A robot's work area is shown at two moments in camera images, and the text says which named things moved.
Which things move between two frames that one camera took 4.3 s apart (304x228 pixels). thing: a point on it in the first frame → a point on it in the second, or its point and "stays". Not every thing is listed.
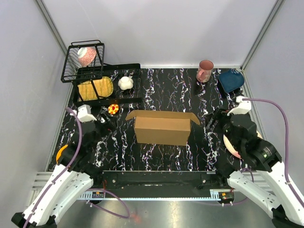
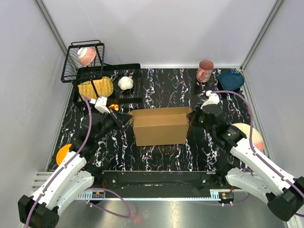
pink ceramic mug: [204, 71] stays
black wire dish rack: [96, 82] stays
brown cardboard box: [162, 127] stays
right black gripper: [218, 114] → [192, 116]
